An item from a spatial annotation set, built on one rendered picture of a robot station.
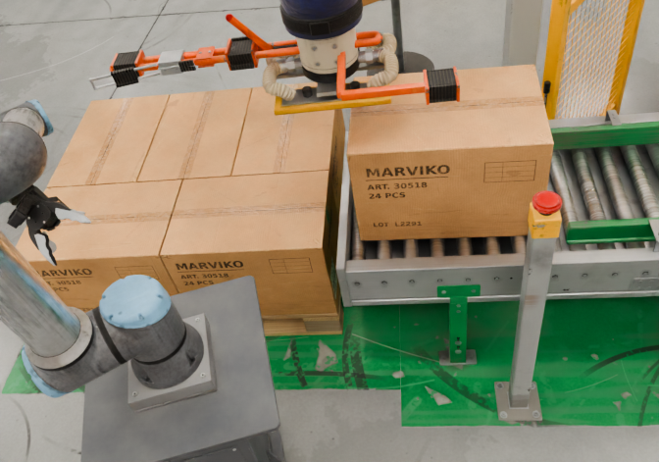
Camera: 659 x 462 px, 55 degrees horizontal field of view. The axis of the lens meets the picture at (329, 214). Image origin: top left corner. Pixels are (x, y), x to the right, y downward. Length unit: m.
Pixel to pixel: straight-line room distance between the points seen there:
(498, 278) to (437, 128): 0.52
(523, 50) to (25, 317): 2.40
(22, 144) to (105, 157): 1.77
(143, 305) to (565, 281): 1.31
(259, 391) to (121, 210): 1.17
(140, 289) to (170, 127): 1.47
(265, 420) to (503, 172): 0.99
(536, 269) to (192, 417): 0.98
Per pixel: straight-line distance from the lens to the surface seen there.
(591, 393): 2.55
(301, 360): 2.62
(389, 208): 2.09
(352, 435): 2.44
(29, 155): 1.17
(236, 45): 1.95
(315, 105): 1.86
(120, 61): 2.04
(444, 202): 2.07
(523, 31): 3.06
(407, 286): 2.14
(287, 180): 2.49
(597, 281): 2.21
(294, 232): 2.29
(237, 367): 1.76
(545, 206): 1.63
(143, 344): 1.59
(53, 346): 1.51
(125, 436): 1.78
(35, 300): 1.38
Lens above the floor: 2.21
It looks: 46 degrees down
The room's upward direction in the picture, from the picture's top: 12 degrees counter-clockwise
